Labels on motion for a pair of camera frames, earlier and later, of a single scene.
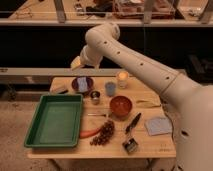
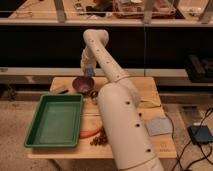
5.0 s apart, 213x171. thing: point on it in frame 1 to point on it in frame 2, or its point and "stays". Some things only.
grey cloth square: (158, 126) stays
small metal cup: (95, 95) stays
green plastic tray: (57, 122) stays
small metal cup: (82, 84) to (89, 71)
